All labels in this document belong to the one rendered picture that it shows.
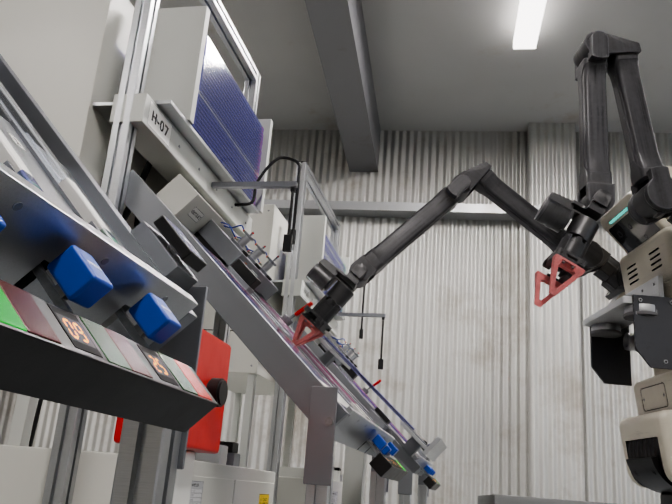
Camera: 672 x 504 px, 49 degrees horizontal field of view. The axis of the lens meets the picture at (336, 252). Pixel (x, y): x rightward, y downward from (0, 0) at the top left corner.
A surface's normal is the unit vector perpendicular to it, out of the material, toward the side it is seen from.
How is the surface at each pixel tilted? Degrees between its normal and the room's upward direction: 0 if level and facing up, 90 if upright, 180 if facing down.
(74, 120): 90
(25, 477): 90
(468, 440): 90
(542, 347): 90
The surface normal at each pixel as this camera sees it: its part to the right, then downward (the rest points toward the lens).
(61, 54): -0.19, -0.32
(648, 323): 0.04, -0.30
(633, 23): -0.07, 0.95
